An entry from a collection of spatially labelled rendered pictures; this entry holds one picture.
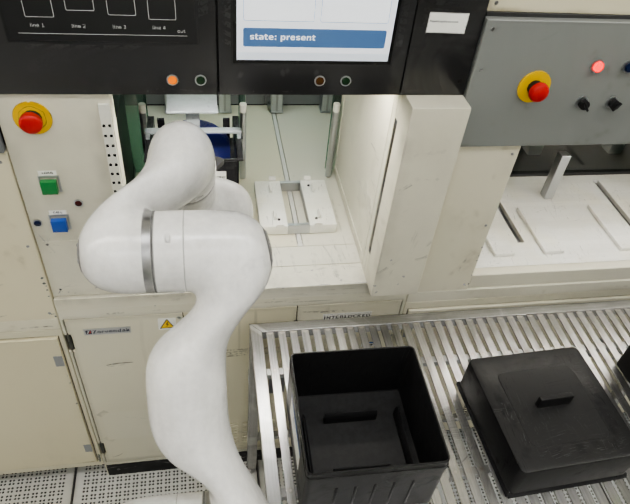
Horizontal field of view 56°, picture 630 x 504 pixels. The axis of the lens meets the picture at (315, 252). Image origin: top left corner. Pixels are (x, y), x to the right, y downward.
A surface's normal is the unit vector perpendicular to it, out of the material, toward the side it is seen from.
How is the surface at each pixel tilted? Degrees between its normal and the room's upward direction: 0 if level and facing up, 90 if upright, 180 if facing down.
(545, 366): 0
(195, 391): 57
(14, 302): 90
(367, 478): 90
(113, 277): 80
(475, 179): 90
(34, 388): 90
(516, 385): 0
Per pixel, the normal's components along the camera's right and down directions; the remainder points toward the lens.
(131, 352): 0.15, 0.69
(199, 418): 0.46, 0.14
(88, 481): 0.09, -0.73
